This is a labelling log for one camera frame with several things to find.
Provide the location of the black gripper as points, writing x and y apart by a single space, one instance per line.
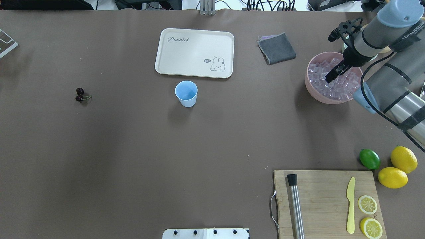
352 59

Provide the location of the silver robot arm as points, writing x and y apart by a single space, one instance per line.
399 26

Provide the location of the pile of clear ice cubes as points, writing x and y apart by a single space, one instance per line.
340 89

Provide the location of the light blue cup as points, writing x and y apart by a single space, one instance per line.
186 92

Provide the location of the dark cherries pair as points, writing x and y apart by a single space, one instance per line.
80 95

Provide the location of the pink bowl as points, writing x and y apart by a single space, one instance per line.
321 57

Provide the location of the grey folded cloth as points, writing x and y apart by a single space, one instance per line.
276 48

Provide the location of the green lime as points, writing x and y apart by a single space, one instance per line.
369 159

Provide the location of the yellow lemon near board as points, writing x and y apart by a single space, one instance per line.
392 177

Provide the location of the steel muddler black tip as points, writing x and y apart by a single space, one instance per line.
297 215

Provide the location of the yellow plastic knife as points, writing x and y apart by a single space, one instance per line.
350 194

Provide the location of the wooden cutting board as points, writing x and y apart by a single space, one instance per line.
323 202

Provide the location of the lemon slice lower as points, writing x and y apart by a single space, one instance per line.
367 204

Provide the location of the lemon slice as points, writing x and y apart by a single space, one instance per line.
367 204
371 228

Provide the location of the cream rabbit tray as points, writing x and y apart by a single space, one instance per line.
195 53

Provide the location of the lemon slice upper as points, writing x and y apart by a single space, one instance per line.
371 228

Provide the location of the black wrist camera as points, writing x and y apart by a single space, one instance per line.
348 27

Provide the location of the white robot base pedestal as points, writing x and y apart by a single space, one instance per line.
207 233

